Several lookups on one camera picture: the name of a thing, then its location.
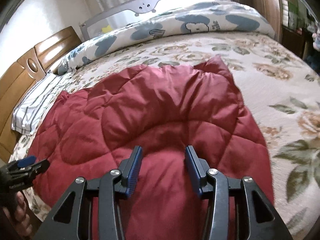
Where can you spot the red quilted down jacket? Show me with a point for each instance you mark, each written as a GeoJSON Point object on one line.
{"type": "Point", "coordinates": [163, 110]}

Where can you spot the blue cloud print duvet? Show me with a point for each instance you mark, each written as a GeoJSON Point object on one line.
{"type": "Point", "coordinates": [198, 18]}

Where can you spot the wooden wardrobe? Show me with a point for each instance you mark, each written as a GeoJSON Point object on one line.
{"type": "Point", "coordinates": [270, 9]}

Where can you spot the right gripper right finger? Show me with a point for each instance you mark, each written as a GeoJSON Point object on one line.
{"type": "Point", "coordinates": [255, 216]}

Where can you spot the floral beige bed blanket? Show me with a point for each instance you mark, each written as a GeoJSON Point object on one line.
{"type": "Point", "coordinates": [280, 90]}

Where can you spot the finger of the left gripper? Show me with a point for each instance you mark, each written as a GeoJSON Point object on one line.
{"type": "Point", "coordinates": [26, 162]}
{"type": "Point", "coordinates": [35, 169]}

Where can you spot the wooden headboard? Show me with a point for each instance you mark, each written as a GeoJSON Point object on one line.
{"type": "Point", "coordinates": [22, 75]}

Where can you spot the striped white pillow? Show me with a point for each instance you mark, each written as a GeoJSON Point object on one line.
{"type": "Point", "coordinates": [29, 111]}

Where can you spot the grey bed guard rail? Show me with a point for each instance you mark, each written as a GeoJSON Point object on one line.
{"type": "Point", "coordinates": [130, 12]}

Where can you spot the pile of clothes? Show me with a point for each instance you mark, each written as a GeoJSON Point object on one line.
{"type": "Point", "coordinates": [316, 39]}

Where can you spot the left hand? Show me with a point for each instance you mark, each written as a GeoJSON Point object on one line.
{"type": "Point", "coordinates": [15, 220]}

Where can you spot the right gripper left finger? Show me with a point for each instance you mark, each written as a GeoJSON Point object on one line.
{"type": "Point", "coordinates": [72, 216]}

